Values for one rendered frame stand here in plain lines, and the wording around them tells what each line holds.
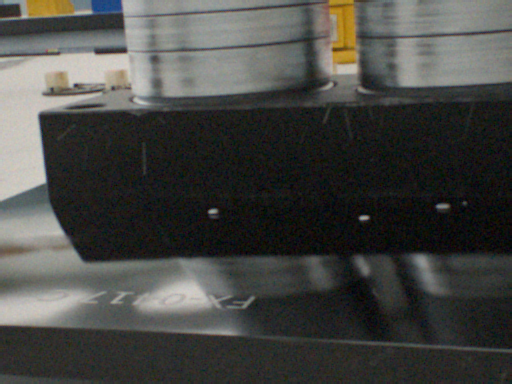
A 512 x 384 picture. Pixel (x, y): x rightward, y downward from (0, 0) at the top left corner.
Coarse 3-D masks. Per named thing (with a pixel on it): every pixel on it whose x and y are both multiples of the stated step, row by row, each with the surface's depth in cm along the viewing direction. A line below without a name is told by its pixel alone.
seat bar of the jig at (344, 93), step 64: (64, 128) 11; (128, 128) 10; (192, 128) 10; (256, 128) 10; (320, 128) 10; (384, 128) 9; (448, 128) 9; (64, 192) 11; (128, 192) 10; (192, 192) 10; (256, 192) 10; (320, 192) 10; (384, 192) 10; (448, 192) 9
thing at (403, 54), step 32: (384, 0) 10; (416, 0) 9; (448, 0) 9; (480, 0) 9; (384, 32) 10; (416, 32) 9; (448, 32) 9; (480, 32) 9; (384, 64) 10; (416, 64) 9; (448, 64) 9; (480, 64) 9
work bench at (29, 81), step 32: (32, 64) 54; (64, 64) 52; (96, 64) 50; (128, 64) 48; (352, 64) 38; (0, 96) 36; (32, 96) 35; (64, 96) 34; (0, 128) 26; (32, 128) 26; (0, 160) 21; (32, 160) 20; (0, 192) 17
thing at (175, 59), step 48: (144, 0) 10; (192, 0) 10; (240, 0) 10; (288, 0) 10; (144, 48) 11; (192, 48) 10; (240, 48) 10; (288, 48) 10; (144, 96) 11; (192, 96) 10; (240, 96) 10; (288, 96) 10
